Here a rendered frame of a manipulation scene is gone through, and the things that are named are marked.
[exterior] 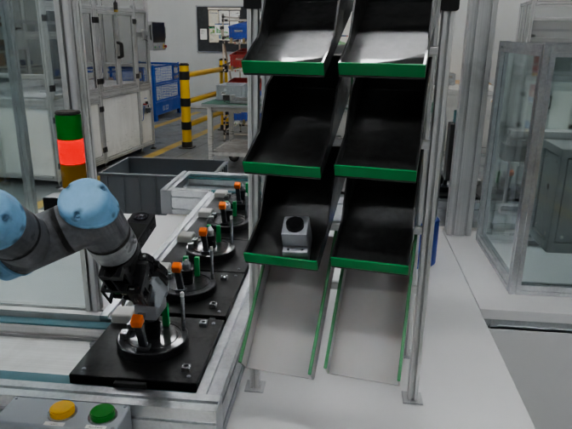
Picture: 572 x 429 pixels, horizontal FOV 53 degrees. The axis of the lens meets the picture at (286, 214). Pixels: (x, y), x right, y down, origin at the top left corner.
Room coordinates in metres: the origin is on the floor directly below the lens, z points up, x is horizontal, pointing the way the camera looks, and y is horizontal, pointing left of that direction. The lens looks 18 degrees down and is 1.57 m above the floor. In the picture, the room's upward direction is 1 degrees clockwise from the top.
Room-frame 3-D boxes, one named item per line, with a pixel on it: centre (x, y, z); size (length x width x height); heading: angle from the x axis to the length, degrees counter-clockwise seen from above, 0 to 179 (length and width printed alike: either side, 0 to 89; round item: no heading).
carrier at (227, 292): (1.26, 0.24, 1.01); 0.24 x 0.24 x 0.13; 84
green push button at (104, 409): (0.80, 0.30, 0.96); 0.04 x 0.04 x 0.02
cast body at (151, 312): (1.02, 0.26, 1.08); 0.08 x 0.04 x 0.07; 174
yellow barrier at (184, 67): (9.50, 1.04, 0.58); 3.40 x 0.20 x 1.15; 167
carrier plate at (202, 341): (1.01, 0.26, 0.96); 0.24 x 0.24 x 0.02; 84
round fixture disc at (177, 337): (1.01, 0.26, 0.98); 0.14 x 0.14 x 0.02
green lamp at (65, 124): (1.15, 0.44, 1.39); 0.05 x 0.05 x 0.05
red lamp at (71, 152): (1.15, 0.44, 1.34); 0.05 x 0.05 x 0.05
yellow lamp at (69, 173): (1.15, 0.44, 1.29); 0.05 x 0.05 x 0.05
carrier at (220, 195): (2.00, 0.16, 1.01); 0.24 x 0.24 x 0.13; 84
